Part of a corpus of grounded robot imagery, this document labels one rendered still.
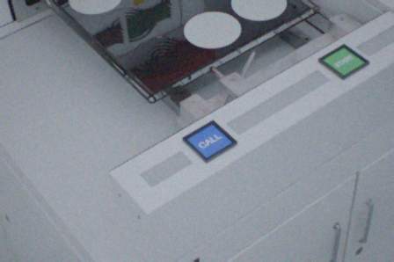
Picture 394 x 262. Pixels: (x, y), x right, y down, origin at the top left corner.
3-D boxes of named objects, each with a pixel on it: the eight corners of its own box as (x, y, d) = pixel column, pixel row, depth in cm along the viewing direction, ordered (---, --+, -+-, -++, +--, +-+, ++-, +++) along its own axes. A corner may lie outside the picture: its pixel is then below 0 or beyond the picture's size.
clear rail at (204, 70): (146, 102, 122) (145, 96, 121) (317, 9, 137) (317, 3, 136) (150, 106, 122) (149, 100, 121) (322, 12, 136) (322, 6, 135)
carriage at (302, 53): (177, 129, 123) (176, 117, 121) (339, 36, 137) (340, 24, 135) (207, 157, 119) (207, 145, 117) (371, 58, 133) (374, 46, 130)
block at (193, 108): (180, 114, 121) (178, 101, 119) (197, 105, 123) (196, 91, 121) (210, 142, 117) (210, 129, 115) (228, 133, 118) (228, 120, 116)
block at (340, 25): (327, 32, 134) (328, 18, 132) (340, 24, 135) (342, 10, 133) (360, 54, 129) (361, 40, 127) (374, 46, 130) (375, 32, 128)
